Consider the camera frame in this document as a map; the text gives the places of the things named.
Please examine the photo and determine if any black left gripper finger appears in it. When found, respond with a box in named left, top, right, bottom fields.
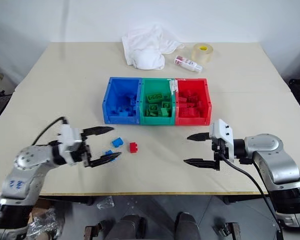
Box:
left=82, top=126, right=115, bottom=138
left=89, top=151, right=123, bottom=169

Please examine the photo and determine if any dark rounded shape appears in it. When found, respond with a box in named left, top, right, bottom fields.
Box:
left=109, top=214, right=148, bottom=240
left=174, top=211, right=201, bottom=240

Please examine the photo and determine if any green plastic bin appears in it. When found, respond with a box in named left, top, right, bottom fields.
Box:
left=139, top=77, right=177, bottom=126

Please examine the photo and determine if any red plastic bin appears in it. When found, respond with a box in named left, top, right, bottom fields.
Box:
left=174, top=77, right=213, bottom=126

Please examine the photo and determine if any blue plastic bin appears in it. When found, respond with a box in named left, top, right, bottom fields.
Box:
left=101, top=76, right=143, bottom=125

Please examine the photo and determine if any small blue building block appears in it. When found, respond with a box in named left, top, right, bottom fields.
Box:
left=116, top=105, right=131, bottom=117
left=102, top=149, right=117, bottom=164
left=111, top=137, right=125, bottom=149

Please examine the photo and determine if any crumpled clear plastic bag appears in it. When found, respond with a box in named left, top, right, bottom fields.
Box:
left=26, top=207, right=66, bottom=240

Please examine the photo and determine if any crumpled white cloth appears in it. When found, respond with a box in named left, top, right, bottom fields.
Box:
left=121, top=23, right=185, bottom=71

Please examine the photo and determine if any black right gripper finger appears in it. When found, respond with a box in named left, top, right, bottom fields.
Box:
left=186, top=132, right=212, bottom=143
left=183, top=157, right=216, bottom=170

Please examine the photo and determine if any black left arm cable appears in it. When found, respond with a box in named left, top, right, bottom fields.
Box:
left=31, top=116, right=69, bottom=146

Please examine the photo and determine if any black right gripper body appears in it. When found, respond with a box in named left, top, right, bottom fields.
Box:
left=210, top=138, right=229, bottom=171

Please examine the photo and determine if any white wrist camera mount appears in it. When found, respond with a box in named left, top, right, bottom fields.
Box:
left=209, top=118, right=235, bottom=161
left=56, top=124, right=83, bottom=154

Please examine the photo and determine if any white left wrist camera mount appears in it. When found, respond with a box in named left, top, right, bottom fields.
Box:
left=56, top=124, right=83, bottom=154

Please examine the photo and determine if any small clear bottle red label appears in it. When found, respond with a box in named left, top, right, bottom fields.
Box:
left=174, top=55, right=204, bottom=74

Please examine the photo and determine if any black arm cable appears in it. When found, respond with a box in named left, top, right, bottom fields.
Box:
left=31, top=116, right=69, bottom=146
left=220, top=152, right=285, bottom=240

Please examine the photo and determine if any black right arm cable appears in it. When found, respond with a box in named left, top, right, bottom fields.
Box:
left=220, top=152, right=285, bottom=240

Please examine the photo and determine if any small clear plastic bag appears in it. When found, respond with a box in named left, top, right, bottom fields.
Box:
left=95, top=195, right=115, bottom=210

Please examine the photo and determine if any long green building block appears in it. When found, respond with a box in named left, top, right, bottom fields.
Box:
left=145, top=92, right=165, bottom=104

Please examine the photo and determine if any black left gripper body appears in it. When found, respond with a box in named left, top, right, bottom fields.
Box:
left=69, top=133, right=94, bottom=168

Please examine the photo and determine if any white tape strip on bins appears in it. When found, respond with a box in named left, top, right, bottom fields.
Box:
left=168, top=77, right=179, bottom=95

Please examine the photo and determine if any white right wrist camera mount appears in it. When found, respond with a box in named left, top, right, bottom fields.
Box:
left=209, top=118, right=235, bottom=161

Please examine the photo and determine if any clear packing tape roll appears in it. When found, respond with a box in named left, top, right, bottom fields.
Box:
left=190, top=42, right=214, bottom=67

